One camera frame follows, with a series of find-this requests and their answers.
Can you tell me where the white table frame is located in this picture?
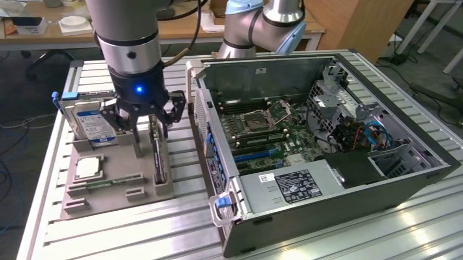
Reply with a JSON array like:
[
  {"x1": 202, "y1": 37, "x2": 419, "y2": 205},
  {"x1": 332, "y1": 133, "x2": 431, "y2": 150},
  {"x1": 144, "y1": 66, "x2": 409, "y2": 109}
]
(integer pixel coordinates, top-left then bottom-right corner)
[{"x1": 396, "y1": 0, "x2": 463, "y2": 74}]

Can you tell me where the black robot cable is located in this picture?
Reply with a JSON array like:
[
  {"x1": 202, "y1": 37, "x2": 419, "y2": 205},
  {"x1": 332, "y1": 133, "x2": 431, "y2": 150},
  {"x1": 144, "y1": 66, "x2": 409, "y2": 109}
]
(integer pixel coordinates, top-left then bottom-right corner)
[{"x1": 161, "y1": 0, "x2": 210, "y2": 68}]

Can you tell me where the CPU socket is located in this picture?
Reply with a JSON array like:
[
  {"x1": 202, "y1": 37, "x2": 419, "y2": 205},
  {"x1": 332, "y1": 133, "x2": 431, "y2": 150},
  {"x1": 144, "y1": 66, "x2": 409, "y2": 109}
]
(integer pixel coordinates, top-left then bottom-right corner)
[{"x1": 240, "y1": 110, "x2": 270, "y2": 134}]

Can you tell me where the white box with black lid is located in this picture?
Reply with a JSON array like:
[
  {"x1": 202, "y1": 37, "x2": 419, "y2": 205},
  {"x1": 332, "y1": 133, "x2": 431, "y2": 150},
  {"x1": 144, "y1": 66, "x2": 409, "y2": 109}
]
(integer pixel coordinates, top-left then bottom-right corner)
[{"x1": 14, "y1": 17, "x2": 48, "y2": 35}]

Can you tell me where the wooden desk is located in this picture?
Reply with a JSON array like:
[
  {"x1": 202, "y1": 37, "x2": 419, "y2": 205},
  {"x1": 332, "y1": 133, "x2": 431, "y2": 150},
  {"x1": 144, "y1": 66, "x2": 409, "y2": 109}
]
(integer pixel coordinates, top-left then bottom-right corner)
[{"x1": 0, "y1": 0, "x2": 327, "y2": 59}]

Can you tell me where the installed RAM stick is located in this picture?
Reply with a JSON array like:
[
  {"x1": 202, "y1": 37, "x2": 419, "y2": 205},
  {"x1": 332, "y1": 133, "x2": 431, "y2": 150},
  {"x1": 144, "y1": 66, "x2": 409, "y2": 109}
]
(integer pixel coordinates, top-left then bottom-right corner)
[{"x1": 236, "y1": 132, "x2": 287, "y2": 145}]

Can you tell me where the grey front bay bracket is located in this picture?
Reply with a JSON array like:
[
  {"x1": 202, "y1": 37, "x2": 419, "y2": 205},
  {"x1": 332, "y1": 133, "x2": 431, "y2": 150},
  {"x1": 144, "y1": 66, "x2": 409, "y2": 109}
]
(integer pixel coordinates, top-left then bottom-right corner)
[{"x1": 367, "y1": 143, "x2": 432, "y2": 180}]

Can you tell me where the white round-topped block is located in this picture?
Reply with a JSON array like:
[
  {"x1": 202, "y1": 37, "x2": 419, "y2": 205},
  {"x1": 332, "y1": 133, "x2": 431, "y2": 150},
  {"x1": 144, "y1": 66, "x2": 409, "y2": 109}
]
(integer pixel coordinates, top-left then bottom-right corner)
[{"x1": 57, "y1": 15, "x2": 93, "y2": 36}]

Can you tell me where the grey parts rack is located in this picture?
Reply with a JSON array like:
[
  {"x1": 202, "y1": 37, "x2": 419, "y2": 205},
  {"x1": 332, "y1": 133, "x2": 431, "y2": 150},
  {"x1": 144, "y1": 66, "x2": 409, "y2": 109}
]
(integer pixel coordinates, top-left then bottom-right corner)
[{"x1": 58, "y1": 113, "x2": 176, "y2": 222}]

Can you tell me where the silver disk bay cage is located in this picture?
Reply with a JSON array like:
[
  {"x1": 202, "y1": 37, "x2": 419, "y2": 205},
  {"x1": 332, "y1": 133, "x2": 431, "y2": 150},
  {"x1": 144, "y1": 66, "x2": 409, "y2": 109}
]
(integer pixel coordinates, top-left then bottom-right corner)
[{"x1": 307, "y1": 80, "x2": 363, "y2": 136}]

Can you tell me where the small silver heatsink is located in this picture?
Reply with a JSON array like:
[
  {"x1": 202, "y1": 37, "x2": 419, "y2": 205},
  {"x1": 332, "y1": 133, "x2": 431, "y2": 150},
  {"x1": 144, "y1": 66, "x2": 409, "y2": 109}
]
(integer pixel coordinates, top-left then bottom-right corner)
[{"x1": 287, "y1": 155, "x2": 309, "y2": 166}]

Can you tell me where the wooden cabinet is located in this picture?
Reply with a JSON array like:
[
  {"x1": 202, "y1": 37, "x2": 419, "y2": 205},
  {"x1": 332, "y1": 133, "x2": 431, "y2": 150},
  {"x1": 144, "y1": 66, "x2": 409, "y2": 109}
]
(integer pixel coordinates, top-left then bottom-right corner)
[{"x1": 317, "y1": 0, "x2": 415, "y2": 64}]

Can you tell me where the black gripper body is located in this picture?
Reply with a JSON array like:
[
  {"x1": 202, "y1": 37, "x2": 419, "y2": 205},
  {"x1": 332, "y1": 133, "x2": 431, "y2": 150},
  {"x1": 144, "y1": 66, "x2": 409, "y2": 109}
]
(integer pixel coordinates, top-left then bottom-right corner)
[{"x1": 108, "y1": 63, "x2": 170, "y2": 112}]

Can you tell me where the red wire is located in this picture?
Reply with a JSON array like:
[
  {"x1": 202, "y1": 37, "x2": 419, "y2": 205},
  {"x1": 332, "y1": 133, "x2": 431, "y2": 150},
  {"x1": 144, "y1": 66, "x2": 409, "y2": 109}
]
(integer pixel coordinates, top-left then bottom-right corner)
[{"x1": 353, "y1": 124, "x2": 367, "y2": 147}]

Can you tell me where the black wire connector bundle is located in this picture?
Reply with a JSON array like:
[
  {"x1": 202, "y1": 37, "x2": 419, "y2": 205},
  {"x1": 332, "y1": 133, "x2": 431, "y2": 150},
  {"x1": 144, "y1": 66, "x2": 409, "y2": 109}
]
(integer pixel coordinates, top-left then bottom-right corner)
[{"x1": 331, "y1": 124, "x2": 363, "y2": 152}]

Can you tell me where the blue floor cable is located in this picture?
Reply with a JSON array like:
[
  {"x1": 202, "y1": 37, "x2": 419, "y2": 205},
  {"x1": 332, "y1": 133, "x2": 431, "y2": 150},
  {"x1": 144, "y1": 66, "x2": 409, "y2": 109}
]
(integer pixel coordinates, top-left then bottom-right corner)
[{"x1": 0, "y1": 127, "x2": 30, "y2": 234}]

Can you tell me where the black expansion slot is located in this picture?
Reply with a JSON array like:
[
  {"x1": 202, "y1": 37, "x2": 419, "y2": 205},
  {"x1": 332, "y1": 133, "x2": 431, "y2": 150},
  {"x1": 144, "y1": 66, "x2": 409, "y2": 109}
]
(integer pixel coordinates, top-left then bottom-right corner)
[{"x1": 230, "y1": 145, "x2": 270, "y2": 157}]

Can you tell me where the brown cardboard box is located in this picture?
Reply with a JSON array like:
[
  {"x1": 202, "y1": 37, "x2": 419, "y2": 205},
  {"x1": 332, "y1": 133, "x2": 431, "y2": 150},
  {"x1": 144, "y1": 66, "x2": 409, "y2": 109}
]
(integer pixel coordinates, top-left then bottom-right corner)
[{"x1": 209, "y1": 0, "x2": 228, "y2": 17}]

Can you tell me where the black floor stand foot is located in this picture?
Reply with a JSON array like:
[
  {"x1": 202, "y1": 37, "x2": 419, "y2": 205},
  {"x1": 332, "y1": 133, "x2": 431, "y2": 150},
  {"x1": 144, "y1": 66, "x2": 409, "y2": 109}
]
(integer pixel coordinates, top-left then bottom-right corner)
[{"x1": 409, "y1": 82, "x2": 463, "y2": 109}]

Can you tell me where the hard disk with blue caddy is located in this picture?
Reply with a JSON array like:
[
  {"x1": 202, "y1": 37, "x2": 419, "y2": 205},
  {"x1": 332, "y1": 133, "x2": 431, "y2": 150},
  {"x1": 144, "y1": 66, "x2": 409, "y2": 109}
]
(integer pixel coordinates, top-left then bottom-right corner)
[{"x1": 50, "y1": 90, "x2": 120, "y2": 148}]

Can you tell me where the green graphics card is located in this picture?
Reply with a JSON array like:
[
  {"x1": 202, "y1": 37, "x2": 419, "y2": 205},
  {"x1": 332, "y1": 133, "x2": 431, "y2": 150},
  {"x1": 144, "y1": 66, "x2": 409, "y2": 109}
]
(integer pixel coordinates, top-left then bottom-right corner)
[{"x1": 148, "y1": 115, "x2": 169, "y2": 185}]

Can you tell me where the white paper stack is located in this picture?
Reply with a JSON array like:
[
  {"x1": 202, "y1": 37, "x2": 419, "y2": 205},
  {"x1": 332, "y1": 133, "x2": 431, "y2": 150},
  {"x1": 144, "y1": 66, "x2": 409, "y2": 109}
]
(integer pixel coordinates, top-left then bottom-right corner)
[{"x1": 200, "y1": 12, "x2": 225, "y2": 33}]

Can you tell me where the blue expansion slot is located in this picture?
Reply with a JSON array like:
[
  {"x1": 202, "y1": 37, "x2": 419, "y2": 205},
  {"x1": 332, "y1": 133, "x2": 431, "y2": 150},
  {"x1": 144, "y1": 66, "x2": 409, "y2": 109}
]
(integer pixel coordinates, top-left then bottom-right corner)
[{"x1": 233, "y1": 151, "x2": 273, "y2": 163}]

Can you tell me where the blue wire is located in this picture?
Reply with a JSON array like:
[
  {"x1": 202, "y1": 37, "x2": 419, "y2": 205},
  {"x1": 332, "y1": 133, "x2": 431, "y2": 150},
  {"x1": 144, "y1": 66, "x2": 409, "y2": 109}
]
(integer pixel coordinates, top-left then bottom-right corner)
[{"x1": 364, "y1": 121, "x2": 393, "y2": 148}]

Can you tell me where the grey power supply unit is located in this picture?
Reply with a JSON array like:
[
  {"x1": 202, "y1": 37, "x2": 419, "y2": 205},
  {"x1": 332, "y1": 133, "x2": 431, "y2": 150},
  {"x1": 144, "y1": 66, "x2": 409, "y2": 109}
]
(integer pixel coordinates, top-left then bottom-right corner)
[{"x1": 230, "y1": 159, "x2": 343, "y2": 215}]

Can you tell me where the green motherboard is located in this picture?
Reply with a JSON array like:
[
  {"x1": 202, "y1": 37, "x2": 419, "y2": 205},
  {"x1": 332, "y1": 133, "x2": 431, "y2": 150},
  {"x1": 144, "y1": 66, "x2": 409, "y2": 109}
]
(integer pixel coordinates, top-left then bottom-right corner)
[{"x1": 216, "y1": 96, "x2": 327, "y2": 174}]

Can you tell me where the silver CPU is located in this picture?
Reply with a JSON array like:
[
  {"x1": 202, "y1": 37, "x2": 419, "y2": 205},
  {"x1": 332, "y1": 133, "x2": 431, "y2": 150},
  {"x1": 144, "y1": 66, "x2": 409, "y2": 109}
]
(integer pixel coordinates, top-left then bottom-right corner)
[{"x1": 74, "y1": 157, "x2": 104, "y2": 179}]

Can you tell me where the open black PC case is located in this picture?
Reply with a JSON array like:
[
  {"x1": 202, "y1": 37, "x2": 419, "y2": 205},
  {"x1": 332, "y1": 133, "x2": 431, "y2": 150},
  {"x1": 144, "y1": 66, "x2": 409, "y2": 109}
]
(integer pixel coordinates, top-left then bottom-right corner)
[{"x1": 184, "y1": 53, "x2": 461, "y2": 258}]

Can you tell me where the green RAM stick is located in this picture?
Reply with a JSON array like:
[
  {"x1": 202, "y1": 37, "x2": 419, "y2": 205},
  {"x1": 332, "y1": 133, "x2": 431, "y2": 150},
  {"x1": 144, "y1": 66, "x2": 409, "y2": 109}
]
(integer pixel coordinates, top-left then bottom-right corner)
[{"x1": 86, "y1": 177, "x2": 125, "y2": 190}]

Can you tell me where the metal socket cover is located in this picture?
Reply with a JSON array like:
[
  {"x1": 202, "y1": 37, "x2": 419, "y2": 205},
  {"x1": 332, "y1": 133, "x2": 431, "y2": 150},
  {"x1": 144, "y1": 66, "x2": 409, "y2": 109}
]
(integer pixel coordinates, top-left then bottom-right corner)
[{"x1": 265, "y1": 99, "x2": 292, "y2": 122}]

